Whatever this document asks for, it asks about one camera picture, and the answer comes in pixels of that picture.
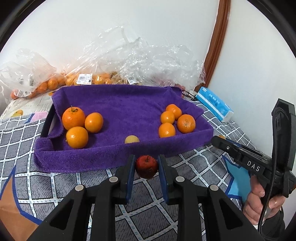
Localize smooth orange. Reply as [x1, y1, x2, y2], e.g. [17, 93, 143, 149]
[66, 126, 88, 149]
[177, 114, 196, 133]

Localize bumpy orange tangerine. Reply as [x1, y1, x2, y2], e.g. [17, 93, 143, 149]
[166, 104, 182, 121]

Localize small orange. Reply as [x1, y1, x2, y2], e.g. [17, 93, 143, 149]
[158, 123, 176, 138]
[160, 110, 175, 124]

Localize small red apple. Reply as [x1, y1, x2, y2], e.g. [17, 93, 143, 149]
[135, 155, 158, 179]

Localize small yellow-green fruit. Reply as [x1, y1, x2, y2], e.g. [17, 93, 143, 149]
[125, 135, 140, 144]

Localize oval orange kumquat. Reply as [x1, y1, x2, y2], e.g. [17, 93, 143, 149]
[84, 113, 104, 133]

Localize orange tangerine with stem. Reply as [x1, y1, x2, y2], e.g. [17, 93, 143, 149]
[62, 106, 86, 131]

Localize clear bag red fruits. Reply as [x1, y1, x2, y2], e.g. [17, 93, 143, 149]
[126, 45, 206, 90]

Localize person's right hand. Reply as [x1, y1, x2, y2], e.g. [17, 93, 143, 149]
[243, 175, 286, 225]

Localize blue tissue pack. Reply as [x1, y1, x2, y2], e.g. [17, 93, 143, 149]
[196, 87, 234, 123]

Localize purple towel covered tray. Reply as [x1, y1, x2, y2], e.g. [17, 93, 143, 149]
[34, 84, 213, 173]

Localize fruit printed carton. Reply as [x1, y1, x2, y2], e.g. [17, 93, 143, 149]
[1, 91, 54, 120]

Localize clear bag of kumquats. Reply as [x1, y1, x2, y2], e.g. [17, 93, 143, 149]
[65, 26, 149, 86]

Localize clear bag of oranges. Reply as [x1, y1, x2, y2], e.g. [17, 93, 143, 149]
[1, 49, 66, 99]

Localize black cable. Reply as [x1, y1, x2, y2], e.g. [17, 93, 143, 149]
[257, 111, 282, 237]

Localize brown wooden door frame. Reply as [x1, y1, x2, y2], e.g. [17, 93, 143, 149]
[194, 0, 231, 92]

